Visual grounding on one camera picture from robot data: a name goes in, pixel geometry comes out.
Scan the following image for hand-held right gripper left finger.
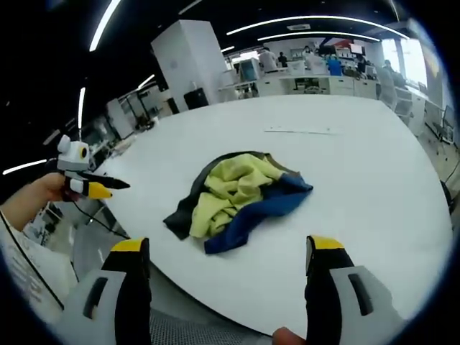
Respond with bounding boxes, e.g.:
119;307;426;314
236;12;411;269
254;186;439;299
64;236;152;345

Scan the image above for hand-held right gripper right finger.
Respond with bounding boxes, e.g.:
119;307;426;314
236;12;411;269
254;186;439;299
304;234;414;345

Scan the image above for yellow blue black garment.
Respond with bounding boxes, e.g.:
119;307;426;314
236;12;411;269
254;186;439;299
162;150;314;256

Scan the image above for person's left hand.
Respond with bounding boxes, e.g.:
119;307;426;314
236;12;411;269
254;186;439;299
25;172;82;204

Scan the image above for person's right hand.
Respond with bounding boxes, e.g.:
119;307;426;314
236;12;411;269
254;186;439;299
271;326;308;345

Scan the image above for short ceiling light strip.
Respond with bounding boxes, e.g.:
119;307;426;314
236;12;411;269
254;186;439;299
1;158;48;176
76;86;87;131

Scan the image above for person's white shirt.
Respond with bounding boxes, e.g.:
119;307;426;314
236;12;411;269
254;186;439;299
0;210;79;317

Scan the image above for grey mesh chair seat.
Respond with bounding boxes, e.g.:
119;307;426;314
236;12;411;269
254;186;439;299
148;308;275;345

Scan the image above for black bin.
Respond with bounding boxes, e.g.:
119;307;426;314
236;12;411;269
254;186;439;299
183;88;210;111

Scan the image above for long ceiling light strip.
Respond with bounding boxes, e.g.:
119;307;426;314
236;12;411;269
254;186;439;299
88;0;122;52
226;15;411;40
257;31;382;43

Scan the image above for large white pillar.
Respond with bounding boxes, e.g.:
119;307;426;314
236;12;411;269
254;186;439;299
150;19;231;111

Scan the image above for white counter cabinets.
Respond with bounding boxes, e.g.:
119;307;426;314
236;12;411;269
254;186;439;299
217;73;378;98

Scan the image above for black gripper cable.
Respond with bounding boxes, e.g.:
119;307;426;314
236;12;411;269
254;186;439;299
73;200;131;239

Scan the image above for thin black chest cable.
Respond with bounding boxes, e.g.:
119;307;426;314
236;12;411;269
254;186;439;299
0;211;66;311

